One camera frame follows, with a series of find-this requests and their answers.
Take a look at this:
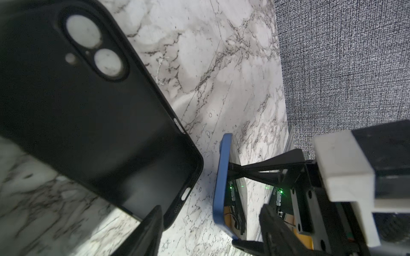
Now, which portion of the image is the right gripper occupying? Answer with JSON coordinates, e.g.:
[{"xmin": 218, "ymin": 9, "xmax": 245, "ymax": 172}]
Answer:
[{"xmin": 228, "ymin": 149, "xmax": 368, "ymax": 256}]

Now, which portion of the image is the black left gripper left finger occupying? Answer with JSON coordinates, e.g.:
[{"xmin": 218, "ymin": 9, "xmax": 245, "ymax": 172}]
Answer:
[{"xmin": 112, "ymin": 205, "xmax": 163, "ymax": 256}]

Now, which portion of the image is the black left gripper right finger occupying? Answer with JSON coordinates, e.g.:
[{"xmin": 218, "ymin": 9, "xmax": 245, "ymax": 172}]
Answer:
[{"xmin": 259, "ymin": 204, "xmax": 327, "ymax": 256}]

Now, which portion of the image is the blue phone black screen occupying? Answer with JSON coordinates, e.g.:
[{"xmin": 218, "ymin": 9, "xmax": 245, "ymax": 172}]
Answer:
[{"xmin": 212, "ymin": 133, "xmax": 248, "ymax": 240}]

